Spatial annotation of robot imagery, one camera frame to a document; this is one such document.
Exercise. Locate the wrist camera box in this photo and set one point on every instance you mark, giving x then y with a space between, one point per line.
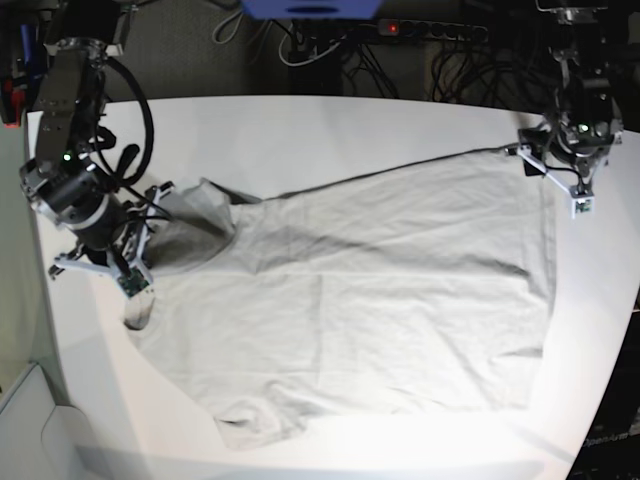
582 204
133 283

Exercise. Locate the grey side cabinet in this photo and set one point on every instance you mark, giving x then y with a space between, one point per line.
35 442

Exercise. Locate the light grey t-shirt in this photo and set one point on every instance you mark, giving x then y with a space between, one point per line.
429 286

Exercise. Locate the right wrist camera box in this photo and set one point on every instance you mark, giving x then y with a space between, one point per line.
133 283

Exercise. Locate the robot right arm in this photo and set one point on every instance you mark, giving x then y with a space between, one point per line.
68 179

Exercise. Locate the black power strip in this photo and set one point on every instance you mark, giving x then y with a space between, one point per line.
428 30

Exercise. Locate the blue handled tool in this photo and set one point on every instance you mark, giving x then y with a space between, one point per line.
33 62

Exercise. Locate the red and black clamp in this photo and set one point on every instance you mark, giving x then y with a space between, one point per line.
13 98

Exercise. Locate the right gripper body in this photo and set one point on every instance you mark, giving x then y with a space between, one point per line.
123 259

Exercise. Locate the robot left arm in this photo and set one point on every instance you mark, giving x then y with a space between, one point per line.
584 121

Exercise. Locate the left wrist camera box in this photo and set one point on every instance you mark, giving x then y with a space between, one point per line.
582 204

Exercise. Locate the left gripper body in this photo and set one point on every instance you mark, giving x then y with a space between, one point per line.
569 156

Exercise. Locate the blue box overhead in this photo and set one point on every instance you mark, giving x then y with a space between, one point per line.
311 9

